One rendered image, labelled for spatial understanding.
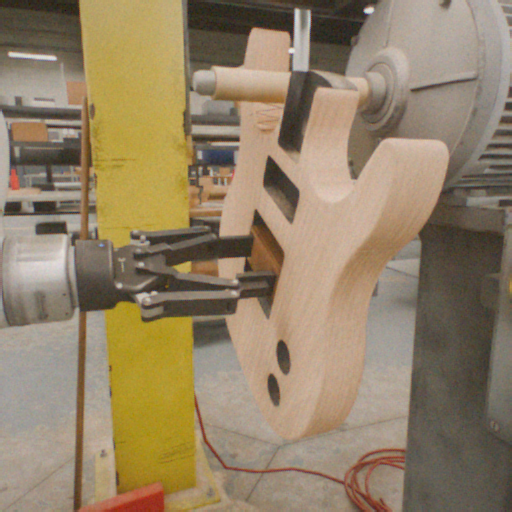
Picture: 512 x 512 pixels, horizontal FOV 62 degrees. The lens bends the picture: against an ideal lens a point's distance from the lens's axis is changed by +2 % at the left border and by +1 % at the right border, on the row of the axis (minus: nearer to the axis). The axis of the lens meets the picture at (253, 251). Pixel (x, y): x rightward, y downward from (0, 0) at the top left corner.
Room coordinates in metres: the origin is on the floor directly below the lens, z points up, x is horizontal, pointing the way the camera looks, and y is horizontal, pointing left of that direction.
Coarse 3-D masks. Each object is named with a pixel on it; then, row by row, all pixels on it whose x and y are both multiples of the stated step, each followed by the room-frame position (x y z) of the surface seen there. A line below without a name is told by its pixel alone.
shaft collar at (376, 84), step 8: (368, 80) 0.52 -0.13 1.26; (376, 80) 0.52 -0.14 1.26; (384, 80) 0.52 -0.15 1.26; (368, 88) 0.52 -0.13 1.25; (376, 88) 0.52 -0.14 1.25; (384, 88) 0.52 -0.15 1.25; (368, 96) 0.52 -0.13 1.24; (376, 96) 0.52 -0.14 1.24; (384, 96) 0.52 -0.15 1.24; (368, 104) 0.52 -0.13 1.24; (376, 104) 0.52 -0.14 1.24; (360, 112) 0.54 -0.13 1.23; (368, 112) 0.53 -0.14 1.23
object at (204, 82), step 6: (198, 72) 0.46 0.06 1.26; (204, 72) 0.46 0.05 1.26; (210, 72) 0.47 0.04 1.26; (198, 78) 0.46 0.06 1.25; (204, 78) 0.46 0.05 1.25; (210, 78) 0.46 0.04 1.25; (198, 84) 0.46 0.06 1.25; (204, 84) 0.46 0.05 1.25; (210, 84) 0.46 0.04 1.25; (198, 90) 0.46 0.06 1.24; (204, 90) 0.46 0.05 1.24; (210, 90) 0.46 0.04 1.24
